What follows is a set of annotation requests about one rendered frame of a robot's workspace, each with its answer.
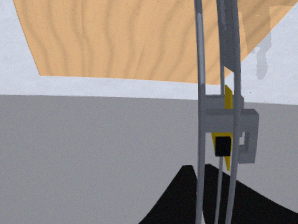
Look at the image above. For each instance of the light wooden board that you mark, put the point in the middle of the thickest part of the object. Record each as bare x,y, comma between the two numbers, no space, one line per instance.
136,39

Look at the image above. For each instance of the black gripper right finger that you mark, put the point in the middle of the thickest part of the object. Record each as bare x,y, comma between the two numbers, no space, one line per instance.
250,207

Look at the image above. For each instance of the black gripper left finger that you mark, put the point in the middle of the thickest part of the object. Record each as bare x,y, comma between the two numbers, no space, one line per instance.
177,205

